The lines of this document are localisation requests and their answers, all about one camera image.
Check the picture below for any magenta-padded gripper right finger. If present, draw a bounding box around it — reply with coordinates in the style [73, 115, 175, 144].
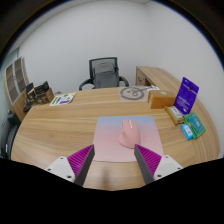
[133, 143, 184, 185]

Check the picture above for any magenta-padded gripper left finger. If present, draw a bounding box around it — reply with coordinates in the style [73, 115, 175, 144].
[45, 143, 96, 187]

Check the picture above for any pink computer mouse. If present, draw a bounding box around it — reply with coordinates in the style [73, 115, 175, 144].
[117, 119, 144, 150]

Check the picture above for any pink and blue mouse pad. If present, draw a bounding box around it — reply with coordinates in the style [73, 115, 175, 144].
[92, 115, 165, 163]

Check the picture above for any small blue packet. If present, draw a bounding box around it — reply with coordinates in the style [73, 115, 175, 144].
[180, 123, 194, 141]

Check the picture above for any green packet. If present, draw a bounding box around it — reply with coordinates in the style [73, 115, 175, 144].
[183, 112, 207, 140]

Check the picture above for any small tan packet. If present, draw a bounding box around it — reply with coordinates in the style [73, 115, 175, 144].
[164, 105, 185, 126]

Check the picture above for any black sofa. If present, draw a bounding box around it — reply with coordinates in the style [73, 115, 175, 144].
[0, 111, 22, 160]

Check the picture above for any orange cardboard box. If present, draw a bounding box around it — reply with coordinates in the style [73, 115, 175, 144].
[147, 89, 177, 110]

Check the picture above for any white green purple leaflet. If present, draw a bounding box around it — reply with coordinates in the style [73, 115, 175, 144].
[49, 92, 77, 107]

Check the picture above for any dark brown box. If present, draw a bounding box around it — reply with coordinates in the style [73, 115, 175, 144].
[35, 88, 55, 105]

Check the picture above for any purple card package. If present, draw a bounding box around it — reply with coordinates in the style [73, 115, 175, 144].
[173, 76, 200, 116]

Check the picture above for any small black chair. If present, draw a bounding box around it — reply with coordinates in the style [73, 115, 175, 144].
[22, 82, 37, 113]

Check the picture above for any black box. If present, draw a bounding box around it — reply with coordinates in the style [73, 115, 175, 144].
[34, 80, 50, 96]

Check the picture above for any black mesh office chair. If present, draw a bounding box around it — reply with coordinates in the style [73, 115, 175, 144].
[78, 56, 130, 91]

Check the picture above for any wooden side desk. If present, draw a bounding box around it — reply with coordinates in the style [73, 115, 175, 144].
[134, 65, 183, 98]

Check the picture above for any wooden shelf unit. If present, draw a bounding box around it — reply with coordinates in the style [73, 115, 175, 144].
[3, 56, 31, 122]

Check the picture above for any grey backpack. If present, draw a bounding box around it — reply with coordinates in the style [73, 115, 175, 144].
[93, 62, 120, 89]

